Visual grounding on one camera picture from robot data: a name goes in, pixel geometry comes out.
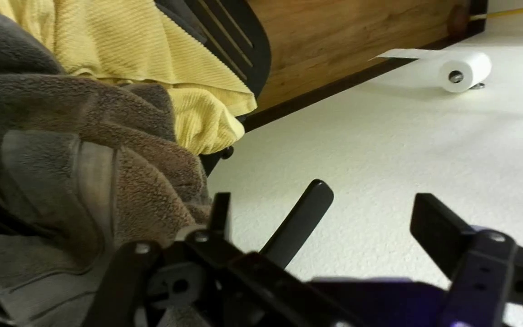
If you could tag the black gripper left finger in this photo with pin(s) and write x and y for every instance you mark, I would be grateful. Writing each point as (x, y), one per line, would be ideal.
(298, 223)

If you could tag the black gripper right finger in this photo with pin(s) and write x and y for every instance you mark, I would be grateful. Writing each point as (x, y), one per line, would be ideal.
(480, 260)

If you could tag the dark brown towel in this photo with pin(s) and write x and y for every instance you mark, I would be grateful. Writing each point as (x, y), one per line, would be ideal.
(73, 182)

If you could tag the black mesh office chair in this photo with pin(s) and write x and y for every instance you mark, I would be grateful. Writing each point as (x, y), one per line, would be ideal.
(236, 36)

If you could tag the yellow towel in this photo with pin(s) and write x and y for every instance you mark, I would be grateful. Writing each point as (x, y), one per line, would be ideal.
(122, 42)

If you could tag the white toilet paper roll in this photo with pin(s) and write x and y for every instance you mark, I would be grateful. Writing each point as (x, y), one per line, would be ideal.
(463, 71)

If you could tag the wooden cabinet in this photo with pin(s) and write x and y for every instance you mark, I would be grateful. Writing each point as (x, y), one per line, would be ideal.
(345, 36)

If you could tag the beige wooden stick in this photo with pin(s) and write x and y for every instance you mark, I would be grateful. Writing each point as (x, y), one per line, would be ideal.
(516, 11)

